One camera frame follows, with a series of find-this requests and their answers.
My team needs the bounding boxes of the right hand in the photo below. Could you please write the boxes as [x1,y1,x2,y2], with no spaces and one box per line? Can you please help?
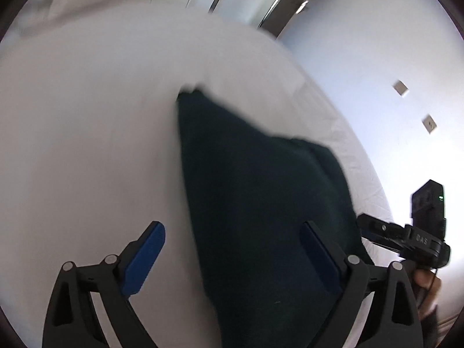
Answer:
[413,269,442,316]

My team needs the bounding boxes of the wall socket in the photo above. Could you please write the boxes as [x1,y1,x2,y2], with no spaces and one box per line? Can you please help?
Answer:
[422,115,437,134]
[393,80,409,97]

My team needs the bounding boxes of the lower wall socket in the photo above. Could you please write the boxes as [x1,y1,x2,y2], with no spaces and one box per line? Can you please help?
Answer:
[422,115,437,134]

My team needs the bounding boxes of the white bed mattress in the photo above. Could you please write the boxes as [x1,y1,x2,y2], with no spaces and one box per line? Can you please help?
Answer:
[1,1,392,347]

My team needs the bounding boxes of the brown door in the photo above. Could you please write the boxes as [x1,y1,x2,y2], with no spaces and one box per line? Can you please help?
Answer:
[259,0,306,38]

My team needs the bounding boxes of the upper wall socket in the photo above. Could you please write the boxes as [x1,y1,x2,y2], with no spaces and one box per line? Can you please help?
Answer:
[393,80,409,97]

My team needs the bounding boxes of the dark green knit sweater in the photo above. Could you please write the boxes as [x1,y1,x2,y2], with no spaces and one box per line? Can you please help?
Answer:
[177,90,370,347]

